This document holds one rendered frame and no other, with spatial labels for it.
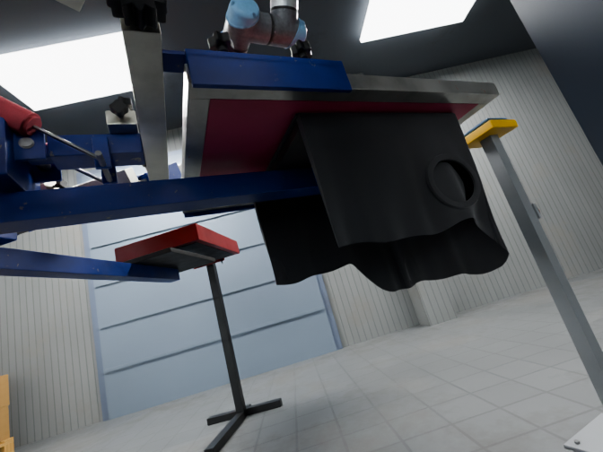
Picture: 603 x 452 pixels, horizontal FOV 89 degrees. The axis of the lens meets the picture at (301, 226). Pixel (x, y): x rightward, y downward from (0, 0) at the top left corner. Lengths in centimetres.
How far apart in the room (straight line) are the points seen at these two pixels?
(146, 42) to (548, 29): 50
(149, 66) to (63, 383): 399
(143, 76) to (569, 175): 510
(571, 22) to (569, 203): 475
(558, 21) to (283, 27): 69
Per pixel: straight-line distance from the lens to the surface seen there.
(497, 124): 118
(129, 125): 80
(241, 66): 60
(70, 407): 435
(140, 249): 179
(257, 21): 94
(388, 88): 74
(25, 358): 458
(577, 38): 42
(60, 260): 124
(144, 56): 58
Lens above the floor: 58
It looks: 14 degrees up
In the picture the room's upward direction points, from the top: 16 degrees counter-clockwise
